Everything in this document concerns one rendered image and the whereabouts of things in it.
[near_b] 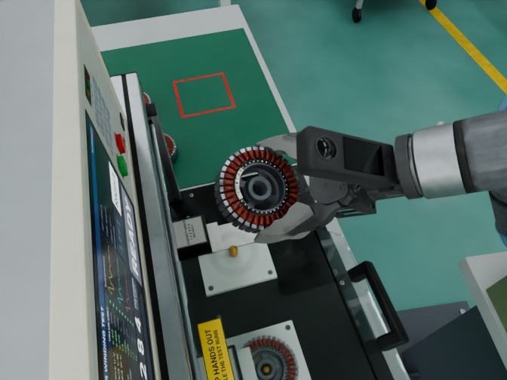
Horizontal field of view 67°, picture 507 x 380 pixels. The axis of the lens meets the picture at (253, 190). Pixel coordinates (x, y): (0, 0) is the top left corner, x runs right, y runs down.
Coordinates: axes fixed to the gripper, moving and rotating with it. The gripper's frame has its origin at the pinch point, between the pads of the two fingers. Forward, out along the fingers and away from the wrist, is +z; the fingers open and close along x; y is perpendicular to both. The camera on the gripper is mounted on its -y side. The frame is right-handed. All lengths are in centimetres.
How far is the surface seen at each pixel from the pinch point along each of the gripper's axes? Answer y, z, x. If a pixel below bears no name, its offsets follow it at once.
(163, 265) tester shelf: -8.0, 7.3, -10.2
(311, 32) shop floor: 156, 65, 162
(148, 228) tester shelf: -8.4, 10.2, -5.6
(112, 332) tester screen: -22.0, -3.7, -16.8
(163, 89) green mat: 27, 53, 48
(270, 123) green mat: 43, 25, 35
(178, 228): 9.0, 23.0, -1.1
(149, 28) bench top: 30, 66, 78
